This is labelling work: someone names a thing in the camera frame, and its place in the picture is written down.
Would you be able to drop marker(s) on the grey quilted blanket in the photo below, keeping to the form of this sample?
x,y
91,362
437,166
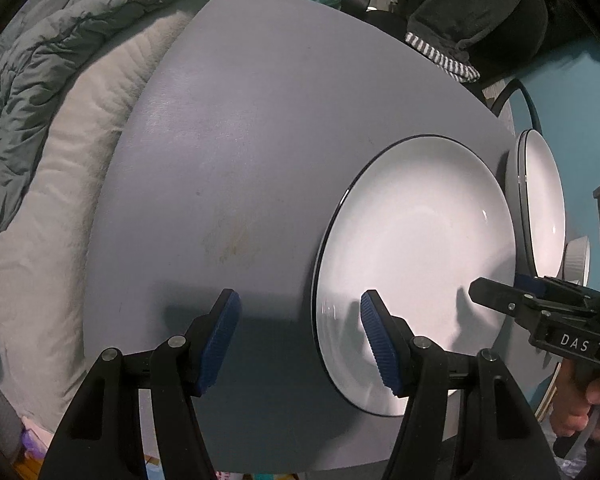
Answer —
x,y
42,48

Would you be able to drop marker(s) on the white fleece blanket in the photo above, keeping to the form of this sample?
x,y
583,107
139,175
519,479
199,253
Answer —
x,y
43,251

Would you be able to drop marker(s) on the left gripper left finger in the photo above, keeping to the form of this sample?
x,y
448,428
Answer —
x,y
100,437

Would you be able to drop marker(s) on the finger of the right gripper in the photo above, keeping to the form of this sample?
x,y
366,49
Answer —
x,y
523,307
554,290

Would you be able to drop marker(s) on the right hand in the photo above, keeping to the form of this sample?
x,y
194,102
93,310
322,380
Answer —
x,y
572,405

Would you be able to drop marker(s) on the white ribbed bowl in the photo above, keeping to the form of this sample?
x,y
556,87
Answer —
x,y
577,261

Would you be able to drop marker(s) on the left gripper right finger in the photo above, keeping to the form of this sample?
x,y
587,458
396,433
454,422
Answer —
x,y
466,417

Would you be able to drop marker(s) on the white plate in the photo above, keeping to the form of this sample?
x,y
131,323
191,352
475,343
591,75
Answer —
x,y
516,196
419,224
547,214

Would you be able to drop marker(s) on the dark clothes on chair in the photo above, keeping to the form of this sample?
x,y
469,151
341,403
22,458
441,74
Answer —
x,y
474,40

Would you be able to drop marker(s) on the white plate top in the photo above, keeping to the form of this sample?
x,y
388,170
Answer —
x,y
547,214

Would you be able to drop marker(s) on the black office chair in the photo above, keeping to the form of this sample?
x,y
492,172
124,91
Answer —
x,y
383,14

